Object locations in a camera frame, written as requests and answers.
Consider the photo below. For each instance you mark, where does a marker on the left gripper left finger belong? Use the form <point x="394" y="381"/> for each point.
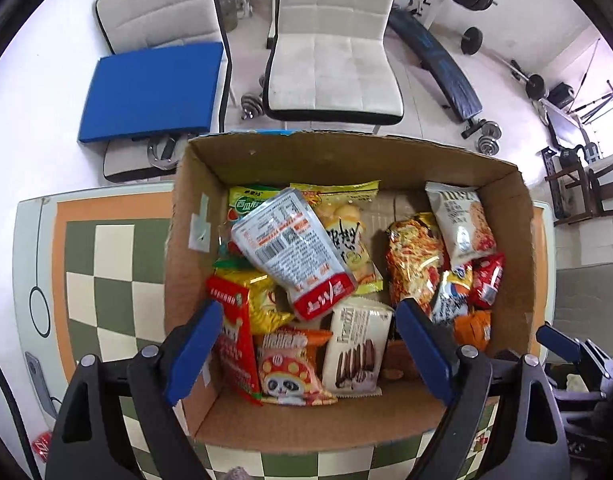
<point x="90" y="440"/>

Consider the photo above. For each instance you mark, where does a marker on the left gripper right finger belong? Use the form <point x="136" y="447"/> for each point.
<point x="527" y="440"/>

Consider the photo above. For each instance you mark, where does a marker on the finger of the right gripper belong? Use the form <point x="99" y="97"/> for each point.
<point x="589" y="360"/>

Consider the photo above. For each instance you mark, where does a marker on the orange snack bag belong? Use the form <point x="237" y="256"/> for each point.
<point x="474" y="329"/>

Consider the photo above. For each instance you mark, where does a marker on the white rice cracker bag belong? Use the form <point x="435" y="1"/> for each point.
<point x="460" y="216"/>

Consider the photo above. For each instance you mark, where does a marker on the silver white snack pouch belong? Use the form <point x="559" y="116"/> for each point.
<point x="284" y="238"/>

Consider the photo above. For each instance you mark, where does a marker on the red snack packet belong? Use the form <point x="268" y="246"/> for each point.
<point x="487" y="274"/>

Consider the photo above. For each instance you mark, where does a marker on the smartphone on table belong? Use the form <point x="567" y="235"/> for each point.
<point x="39" y="384"/>

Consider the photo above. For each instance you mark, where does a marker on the red cola can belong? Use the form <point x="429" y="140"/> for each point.
<point x="41" y="445"/>

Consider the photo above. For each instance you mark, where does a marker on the red tall snack bag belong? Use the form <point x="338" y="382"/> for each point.
<point x="235" y="343"/>

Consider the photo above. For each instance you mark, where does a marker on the brown cookie bag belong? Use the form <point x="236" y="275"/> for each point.
<point x="397" y="364"/>

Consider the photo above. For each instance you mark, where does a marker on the blue white snack packet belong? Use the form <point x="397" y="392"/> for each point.
<point x="451" y="298"/>

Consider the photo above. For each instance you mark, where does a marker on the checkered table mat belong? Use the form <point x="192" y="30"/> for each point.
<point x="87" y="275"/>

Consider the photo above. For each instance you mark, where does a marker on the panda print snack bag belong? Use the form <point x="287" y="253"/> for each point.
<point x="287" y="367"/>

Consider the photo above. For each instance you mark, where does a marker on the wooden chair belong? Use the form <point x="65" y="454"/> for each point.
<point x="578" y="192"/>

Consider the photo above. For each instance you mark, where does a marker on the yellow snack bag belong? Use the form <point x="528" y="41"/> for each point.
<point x="265" y="316"/>

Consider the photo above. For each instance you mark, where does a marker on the white chocolate biscuit pack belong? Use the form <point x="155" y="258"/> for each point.
<point x="354" y="353"/>

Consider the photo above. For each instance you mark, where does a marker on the noodle snack bag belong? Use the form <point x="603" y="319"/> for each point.
<point x="415" y="259"/>

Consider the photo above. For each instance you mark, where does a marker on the dumbbell on floor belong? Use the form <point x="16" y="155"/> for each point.
<point x="490" y="134"/>

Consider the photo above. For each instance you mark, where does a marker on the green snack bag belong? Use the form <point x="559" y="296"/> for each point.
<point x="241" y="200"/>

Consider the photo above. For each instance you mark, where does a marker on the yellow chips bag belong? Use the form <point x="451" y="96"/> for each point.
<point x="340" y="210"/>

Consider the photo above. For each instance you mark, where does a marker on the blue weight bench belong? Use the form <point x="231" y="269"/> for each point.
<point x="452" y="81"/>

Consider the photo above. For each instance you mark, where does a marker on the blue cushion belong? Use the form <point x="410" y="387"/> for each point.
<point x="153" y="91"/>

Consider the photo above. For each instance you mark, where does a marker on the white padded chair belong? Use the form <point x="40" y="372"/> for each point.
<point x="129" y="25"/>
<point x="328" y="64"/>

